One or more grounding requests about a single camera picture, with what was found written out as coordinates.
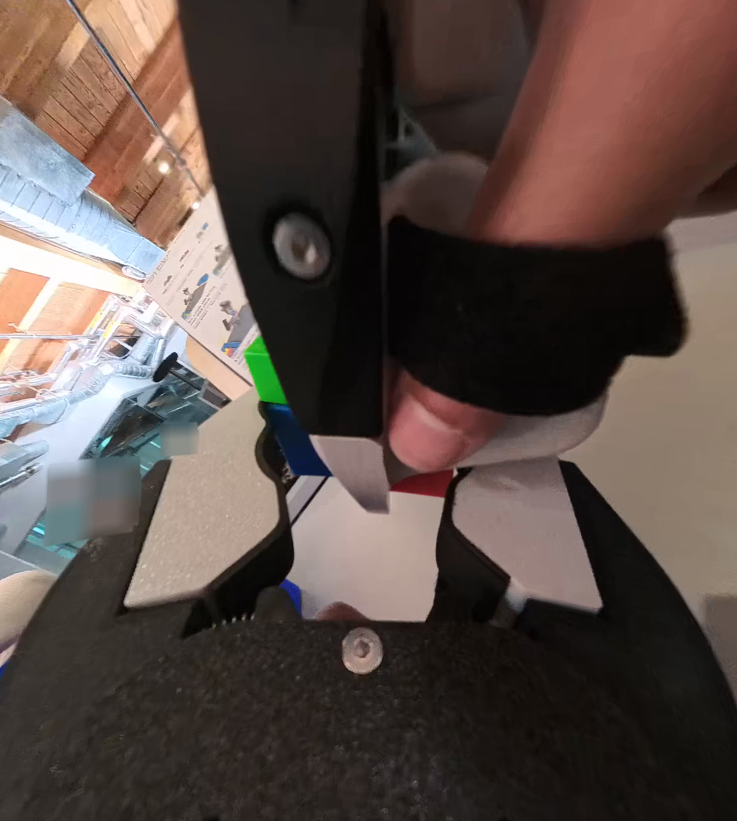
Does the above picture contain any printed instruction sheet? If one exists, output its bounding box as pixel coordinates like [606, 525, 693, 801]
[143, 193, 261, 361]

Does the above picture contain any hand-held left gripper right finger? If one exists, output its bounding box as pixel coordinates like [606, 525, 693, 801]
[438, 458, 604, 614]

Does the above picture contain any red mega block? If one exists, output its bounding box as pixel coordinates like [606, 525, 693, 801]
[391, 469, 458, 497]

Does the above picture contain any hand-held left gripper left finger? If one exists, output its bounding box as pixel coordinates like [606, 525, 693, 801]
[124, 422, 296, 611]

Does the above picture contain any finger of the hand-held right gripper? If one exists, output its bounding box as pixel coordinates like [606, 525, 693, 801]
[311, 434, 396, 515]

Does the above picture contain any person's right hand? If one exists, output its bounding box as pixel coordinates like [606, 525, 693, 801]
[385, 0, 737, 474]

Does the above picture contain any blue mega block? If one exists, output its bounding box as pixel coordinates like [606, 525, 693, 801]
[262, 403, 332, 479]

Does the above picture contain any green mega block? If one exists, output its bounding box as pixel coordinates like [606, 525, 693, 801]
[242, 335, 291, 406]

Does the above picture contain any silver ventilation duct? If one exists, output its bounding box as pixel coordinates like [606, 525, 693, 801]
[0, 65, 166, 278]

